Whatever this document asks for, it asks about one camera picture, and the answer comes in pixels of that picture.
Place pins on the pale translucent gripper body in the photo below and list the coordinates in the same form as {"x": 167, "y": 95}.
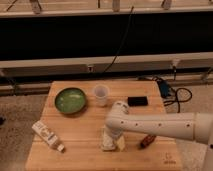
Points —
{"x": 120, "y": 143}

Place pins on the white sponge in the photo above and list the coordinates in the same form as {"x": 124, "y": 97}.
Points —
{"x": 107, "y": 142}

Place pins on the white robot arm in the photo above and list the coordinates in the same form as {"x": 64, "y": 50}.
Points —
{"x": 186, "y": 126}

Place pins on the brown red bottle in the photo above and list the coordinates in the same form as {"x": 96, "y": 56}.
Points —
{"x": 147, "y": 141}

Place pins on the black rectangular block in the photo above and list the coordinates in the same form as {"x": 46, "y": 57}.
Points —
{"x": 137, "y": 101}

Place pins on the clear plastic cup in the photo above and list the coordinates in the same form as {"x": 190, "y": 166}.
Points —
{"x": 101, "y": 93}

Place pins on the green bowl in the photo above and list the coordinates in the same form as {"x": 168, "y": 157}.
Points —
{"x": 70, "y": 100}

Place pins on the white carton bottle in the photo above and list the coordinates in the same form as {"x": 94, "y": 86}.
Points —
{"x": 48, "y": 136}

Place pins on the blue power adapter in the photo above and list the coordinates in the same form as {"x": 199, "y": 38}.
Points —
{"x": 164, "y": 88}

